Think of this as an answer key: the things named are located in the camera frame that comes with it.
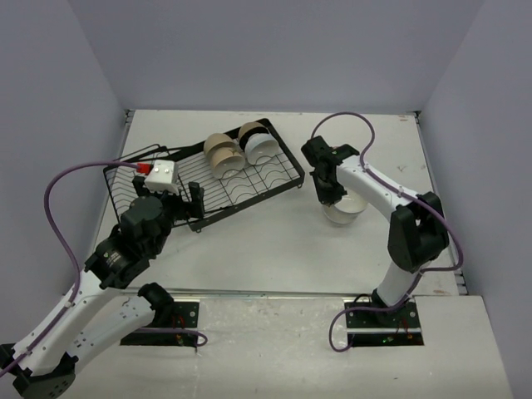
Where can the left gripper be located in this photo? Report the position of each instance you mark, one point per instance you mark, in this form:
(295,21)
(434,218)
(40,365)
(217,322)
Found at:
(194,209)

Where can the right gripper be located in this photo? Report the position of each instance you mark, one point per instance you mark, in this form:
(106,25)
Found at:
(328,199)

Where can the light blue bowl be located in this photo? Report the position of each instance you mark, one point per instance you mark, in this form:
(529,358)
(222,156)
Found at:
(346,210)
(261,148)

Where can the beige bowl with flower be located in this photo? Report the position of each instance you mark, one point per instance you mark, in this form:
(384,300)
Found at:
(226,162)

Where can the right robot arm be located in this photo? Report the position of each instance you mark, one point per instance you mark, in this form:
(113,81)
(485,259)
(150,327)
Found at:
(417,230)

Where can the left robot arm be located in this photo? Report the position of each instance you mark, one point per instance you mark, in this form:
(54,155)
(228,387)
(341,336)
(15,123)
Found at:
(45,363)

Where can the beige bowl rear left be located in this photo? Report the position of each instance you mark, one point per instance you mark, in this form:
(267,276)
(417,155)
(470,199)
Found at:
(217,141)

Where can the tan and black bowl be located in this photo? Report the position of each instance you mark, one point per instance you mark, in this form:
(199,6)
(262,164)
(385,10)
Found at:
(248,129)

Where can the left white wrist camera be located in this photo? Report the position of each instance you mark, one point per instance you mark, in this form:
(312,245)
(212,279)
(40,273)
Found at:
(161,175)

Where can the black wire dish rack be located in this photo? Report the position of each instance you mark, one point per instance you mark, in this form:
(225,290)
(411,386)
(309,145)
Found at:
(224,198)

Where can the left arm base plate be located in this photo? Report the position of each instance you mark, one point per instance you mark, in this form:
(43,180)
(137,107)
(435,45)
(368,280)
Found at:
(183,315)

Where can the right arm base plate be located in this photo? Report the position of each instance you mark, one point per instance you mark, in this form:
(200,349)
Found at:
(399,329)

